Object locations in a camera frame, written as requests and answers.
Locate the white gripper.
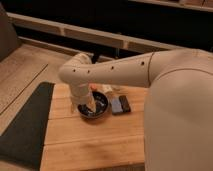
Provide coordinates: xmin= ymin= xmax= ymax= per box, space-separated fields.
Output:
xmin=69 ymin=83 xmax=96 ymax=113

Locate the dark ceramic bowl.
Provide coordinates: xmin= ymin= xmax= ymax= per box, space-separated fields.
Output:
xmin=78 ymin=91 xmax=108 ymax=119

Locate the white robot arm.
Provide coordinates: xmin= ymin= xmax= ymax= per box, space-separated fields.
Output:
xmin=59 ymin=48 xmax=213 ymax=171

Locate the pale cloth item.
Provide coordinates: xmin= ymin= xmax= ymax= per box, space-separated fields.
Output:
xmin=102 ymin=84 xmax=121 ymax=93

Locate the blue rectangular block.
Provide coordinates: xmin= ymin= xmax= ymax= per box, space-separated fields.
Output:
xmin=110 ymin=98 xmax=123 ymax=115

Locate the black rectangular block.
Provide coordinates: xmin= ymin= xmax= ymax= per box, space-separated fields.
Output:
xmin=119 ymin=95 xmax=131 ymax=112

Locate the dark green floor mat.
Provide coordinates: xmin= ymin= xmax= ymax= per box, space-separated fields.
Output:
xmin=0 ymin=82 xmax=54 ymax=169

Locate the white shelf rail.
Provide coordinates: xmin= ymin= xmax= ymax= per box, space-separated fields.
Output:
xmin=7 ymin=12 xmax=181 ymax=53

